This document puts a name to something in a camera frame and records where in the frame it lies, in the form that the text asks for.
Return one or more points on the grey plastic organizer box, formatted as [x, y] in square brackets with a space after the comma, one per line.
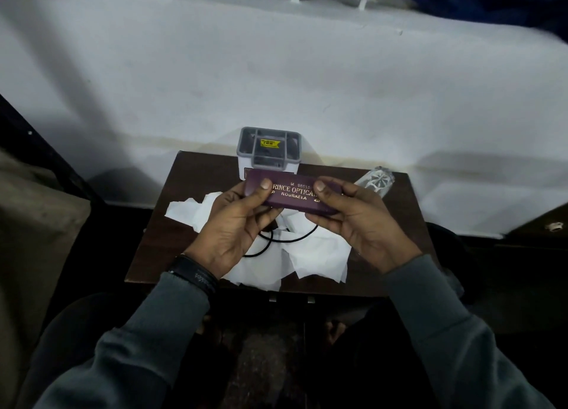
[288, 162]

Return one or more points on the black wristwatch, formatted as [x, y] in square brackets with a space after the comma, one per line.
[195, 275]

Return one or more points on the clear drinking glass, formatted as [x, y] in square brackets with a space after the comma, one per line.
[377, 180]

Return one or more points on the khaki blanket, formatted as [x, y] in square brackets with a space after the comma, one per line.
[35, 244]

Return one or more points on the person's right forearm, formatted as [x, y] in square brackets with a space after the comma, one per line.
[457, 342]

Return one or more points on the dark blue curtain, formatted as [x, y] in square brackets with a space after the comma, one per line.
[488, 0]

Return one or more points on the black bed frame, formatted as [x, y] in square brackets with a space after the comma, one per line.
[26, 142]

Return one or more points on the person's left hand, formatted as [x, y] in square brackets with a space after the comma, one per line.
[230, 227]

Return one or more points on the pile of white tissue papers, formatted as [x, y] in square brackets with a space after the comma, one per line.
[319, 253]

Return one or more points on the person's left forearm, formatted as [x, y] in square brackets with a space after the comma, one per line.
[133, 346]

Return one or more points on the maroon spectacle case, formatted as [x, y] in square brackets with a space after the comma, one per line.
[293, 196]

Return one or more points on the small metal cabinet knob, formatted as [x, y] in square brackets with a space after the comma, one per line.
[554, 227]

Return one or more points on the person's right hand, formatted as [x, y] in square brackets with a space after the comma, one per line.
[368, 231]

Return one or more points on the dark wooden cabinet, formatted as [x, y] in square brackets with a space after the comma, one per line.
[541, 218]

